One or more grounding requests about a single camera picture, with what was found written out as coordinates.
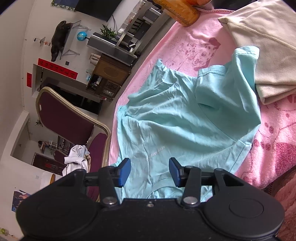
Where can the maroon banquet chair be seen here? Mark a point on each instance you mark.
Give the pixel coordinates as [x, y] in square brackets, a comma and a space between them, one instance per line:
[62, 118]
[59, 156]

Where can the blue globe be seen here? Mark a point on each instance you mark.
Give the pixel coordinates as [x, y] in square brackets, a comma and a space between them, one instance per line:
[81, 35]

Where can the black television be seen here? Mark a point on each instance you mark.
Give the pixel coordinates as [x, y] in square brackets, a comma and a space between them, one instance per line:
[97, 8]

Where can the teal t-shirt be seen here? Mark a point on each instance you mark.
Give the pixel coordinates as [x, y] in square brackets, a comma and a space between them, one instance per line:
[173, 120]

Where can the long red paper banner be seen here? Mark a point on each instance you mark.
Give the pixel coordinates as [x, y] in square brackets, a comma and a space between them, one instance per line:
[57, 68]

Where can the white hoodie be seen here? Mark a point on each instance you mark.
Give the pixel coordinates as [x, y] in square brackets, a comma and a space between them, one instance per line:
[75, 160]

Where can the wooden speaker cabinet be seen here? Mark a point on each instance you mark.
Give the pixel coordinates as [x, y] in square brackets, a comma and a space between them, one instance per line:
[108, 74]

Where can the white wall shelf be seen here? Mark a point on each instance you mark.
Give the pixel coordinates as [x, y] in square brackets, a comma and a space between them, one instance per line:
[74, 39]

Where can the metal shoe rack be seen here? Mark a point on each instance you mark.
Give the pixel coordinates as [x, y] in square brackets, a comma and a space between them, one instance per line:
[62, 143]

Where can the dark animal sculpture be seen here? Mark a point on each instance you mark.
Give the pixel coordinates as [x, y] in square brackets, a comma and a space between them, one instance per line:
[59, 39]

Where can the small red paper square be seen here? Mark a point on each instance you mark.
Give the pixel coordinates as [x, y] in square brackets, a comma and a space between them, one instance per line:
[29, 80]

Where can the anime wall poster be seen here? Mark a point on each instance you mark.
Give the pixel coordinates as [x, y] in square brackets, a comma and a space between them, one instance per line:
[20, 197]

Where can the pink plush cover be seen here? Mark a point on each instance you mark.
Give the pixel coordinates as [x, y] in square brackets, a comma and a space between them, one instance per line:
[286, 208]

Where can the green potted plant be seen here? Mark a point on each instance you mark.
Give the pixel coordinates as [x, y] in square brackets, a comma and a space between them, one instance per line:
[108, 31]

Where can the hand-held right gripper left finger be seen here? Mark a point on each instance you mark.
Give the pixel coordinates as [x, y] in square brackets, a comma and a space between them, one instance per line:
[123, 172]

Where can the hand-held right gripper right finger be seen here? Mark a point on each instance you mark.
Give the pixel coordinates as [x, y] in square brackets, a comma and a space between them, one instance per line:
[174, 172]

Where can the beige folded garment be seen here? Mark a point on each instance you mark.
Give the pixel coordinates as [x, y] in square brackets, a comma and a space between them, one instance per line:
[266, 46]

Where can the blue wall picture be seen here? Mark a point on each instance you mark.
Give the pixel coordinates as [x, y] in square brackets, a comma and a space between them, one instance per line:
[62, 3]

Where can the silver tower speaker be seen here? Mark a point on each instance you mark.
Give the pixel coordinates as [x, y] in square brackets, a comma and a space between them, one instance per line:
[111, 48]

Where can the white storage shelf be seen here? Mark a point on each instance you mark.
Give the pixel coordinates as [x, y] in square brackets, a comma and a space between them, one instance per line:
[44, 144]

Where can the light blue waffle-knit garment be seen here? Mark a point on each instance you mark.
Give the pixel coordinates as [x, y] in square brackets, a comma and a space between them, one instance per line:
[86, 150]

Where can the pink printed blanket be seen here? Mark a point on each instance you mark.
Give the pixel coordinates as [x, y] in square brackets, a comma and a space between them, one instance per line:
[185, 46]

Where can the orange drink bottle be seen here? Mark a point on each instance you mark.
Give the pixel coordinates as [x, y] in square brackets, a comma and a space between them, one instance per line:
[182, 10]

